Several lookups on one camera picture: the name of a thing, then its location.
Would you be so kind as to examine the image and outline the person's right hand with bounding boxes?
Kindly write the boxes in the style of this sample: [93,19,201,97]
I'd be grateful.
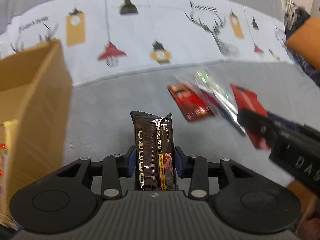
[296,196,320,240]

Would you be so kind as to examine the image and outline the orange sleeved forearm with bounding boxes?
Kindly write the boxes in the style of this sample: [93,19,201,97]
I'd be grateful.
[286,17,320,70]

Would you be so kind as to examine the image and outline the red snack bar wrapper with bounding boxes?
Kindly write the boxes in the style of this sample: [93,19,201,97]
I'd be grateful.
[167,83,214,122]

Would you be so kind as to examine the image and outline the red flat snack packet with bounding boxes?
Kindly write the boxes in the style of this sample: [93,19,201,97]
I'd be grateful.
[230,83,270,150]

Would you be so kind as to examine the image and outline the grey printed bed sheet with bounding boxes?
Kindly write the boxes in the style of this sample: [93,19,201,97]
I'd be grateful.
[1,0,319,186]

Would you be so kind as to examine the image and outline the open brown cardboard box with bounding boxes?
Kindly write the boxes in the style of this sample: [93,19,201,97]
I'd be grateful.
[1,39,72,228]

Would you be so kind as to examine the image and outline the dark brown biscuit pack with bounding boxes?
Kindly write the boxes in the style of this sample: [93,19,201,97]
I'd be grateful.
[130,111,177,191]

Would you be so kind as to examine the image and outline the clear plastic candy bag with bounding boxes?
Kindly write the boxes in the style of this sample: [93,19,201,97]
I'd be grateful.
[175,67,246,135]

